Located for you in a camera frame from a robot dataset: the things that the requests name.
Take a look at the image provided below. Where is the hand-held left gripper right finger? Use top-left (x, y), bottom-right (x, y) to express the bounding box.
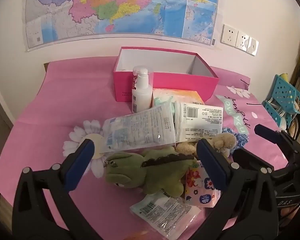
top-left (190, 138), bottom-right (282, 240)

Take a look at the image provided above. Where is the green crocodile plush toy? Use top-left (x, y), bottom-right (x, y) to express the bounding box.
top-left (104, 146), bottom-right (198, 197)

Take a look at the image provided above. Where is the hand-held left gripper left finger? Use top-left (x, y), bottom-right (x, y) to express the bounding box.
top-left (12, 138), bottom-right (100, 240)

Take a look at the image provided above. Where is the pink daisy print tablecloth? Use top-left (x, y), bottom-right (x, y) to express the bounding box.
top-left (0, 55), bottom-right (298, 240)

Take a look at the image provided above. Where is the white pump bottle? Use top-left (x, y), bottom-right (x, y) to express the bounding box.
top-left (131, 65), bottom-right (153, 114)

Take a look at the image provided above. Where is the floral pocket tissue pack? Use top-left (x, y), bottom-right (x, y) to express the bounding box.
top-left (184, 166), bottom-right (223, 208)

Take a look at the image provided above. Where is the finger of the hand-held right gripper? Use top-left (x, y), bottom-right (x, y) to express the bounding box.
top-left (254, 124), bottom-right (300, 165)
top-left (232, 149), bottom-right (275, 169)

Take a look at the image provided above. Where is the clear cotton pad packet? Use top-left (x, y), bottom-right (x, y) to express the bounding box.
top-left (101, 104), bottom-right (177, 154)

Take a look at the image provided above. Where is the pink cardboard box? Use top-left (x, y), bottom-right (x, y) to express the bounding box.
top-left (112, 46), bottom-right (220, 103)

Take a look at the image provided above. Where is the pastel soft tissue pack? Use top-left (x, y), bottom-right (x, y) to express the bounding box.
top-left (151, 88), bottom-right (205, 110)

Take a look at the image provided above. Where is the clear flat packet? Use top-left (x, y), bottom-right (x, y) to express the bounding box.
top-left (129, 192), bottom-right (203, 239)

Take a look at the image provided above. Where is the colourful wall map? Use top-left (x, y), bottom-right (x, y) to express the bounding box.
top-left (24, 0), bottom-right (220, 53)

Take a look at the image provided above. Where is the beige teddy bear plush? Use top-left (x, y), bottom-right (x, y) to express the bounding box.
top-left (175, 132), bottom-right (238, 158)

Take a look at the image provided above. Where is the blue gingham cloth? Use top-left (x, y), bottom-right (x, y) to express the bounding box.
top-left (221, 127), bottom-right (249, 148)

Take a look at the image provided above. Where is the white labelled packet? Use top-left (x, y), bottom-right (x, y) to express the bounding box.
top-left (175, 100), bottom-right (224, 144)

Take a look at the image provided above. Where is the blue plastic basket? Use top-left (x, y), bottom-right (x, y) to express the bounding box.
top-left (262, 74), bottom-right (300, 128)

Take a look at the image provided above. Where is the white wall socket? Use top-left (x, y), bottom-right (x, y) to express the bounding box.
top-left (220, 24), bottom-right (239, 47)
top-left (246, 37), bottom-right (260, 56)
top-left (235, 31), bottom-right (250, 51)

